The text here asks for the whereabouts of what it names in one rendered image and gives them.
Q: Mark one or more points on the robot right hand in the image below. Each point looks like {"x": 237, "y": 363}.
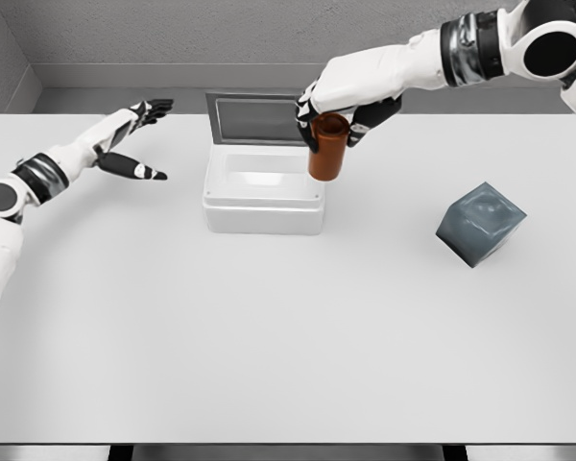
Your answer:
{"x": 360, "y": 77}

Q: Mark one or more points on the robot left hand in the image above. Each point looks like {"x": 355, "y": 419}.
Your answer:
{"x": 120, "y": 126}

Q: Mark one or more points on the brown cylindrical cup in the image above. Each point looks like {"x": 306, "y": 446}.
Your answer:
{"x": 327, "y": 150}

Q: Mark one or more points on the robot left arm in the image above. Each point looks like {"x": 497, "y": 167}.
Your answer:
{"x": 24, "y": 192}

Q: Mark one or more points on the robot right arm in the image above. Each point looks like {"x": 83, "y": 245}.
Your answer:
{"x": 499, "y": 48}

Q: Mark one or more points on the grey box lid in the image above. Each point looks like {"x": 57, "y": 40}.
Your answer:
{"x": 256, "y": 117}

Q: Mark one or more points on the white open box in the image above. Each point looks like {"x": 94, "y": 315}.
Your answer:
{"x": 264, "y": 192}

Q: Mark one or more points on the dark grey cube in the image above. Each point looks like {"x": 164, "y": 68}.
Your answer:
{"x": 480, "y": 223}

